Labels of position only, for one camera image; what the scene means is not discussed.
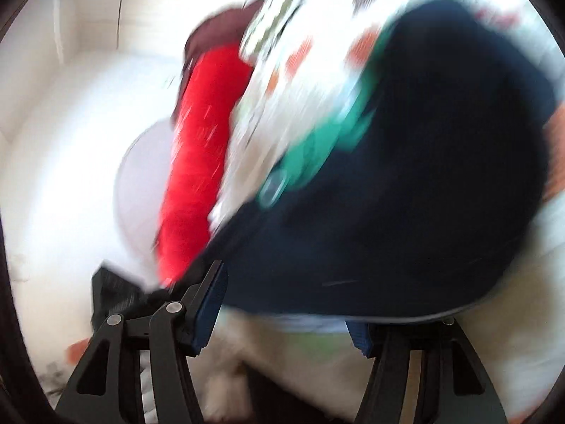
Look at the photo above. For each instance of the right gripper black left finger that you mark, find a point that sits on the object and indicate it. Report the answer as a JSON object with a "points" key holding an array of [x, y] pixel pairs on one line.
{"points": [[105, 386]]}

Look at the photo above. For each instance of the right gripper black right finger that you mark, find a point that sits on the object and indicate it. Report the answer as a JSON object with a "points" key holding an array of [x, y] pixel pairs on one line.
{"points": [[453, 386]]}

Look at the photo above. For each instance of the navy striped child pants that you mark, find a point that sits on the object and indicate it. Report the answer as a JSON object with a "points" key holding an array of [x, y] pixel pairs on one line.
{"points": [[420, 210]]}

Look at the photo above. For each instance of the red long pillow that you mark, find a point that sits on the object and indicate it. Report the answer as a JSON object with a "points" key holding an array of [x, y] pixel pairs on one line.
{"points": [[201, 135]]}

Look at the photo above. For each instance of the maroon blanket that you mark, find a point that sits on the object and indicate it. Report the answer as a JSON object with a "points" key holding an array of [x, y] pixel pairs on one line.
{"points": [[225, 27]]}

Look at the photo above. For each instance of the heart patterned quilt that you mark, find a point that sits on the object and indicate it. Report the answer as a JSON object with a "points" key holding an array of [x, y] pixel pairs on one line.
{"points": [[403, 206]]}

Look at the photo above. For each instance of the olive white-dotted bolster pillow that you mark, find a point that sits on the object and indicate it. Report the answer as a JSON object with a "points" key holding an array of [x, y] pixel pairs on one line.
{"points": [[266, 28]]}

